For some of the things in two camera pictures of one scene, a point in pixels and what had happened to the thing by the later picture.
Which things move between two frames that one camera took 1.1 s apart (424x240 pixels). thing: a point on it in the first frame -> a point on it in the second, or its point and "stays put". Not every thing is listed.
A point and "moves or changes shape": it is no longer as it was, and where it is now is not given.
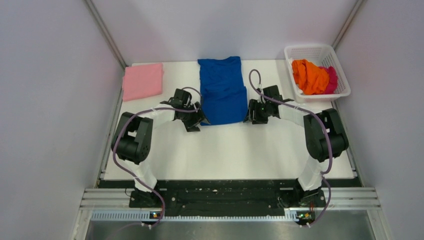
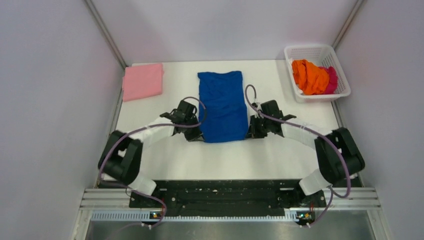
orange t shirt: [312, 79] stays put
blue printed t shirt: [224, 99] moves or changes shape
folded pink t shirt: [142, 81] stays put
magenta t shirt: [332, 86] stays put
